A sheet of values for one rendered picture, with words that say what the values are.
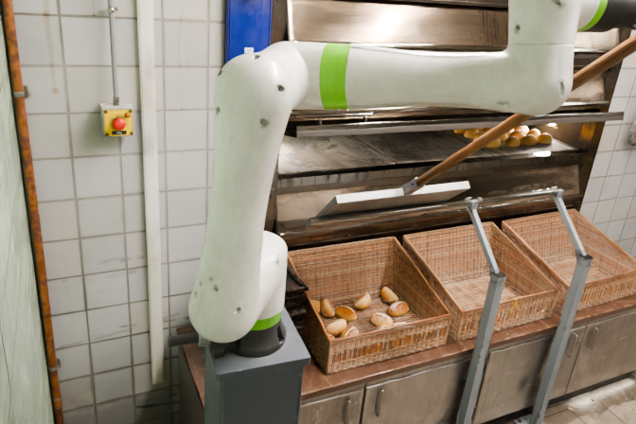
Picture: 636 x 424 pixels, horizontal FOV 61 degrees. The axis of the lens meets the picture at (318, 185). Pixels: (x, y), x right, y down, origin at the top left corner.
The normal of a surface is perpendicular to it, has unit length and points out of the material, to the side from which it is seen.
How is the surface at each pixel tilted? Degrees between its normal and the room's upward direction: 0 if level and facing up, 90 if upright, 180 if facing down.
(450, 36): 70
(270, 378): 90
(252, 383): 90
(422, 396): 90
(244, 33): 90
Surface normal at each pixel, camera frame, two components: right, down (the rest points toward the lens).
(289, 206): 0.42, 0.03
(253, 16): 0.42, 0.37
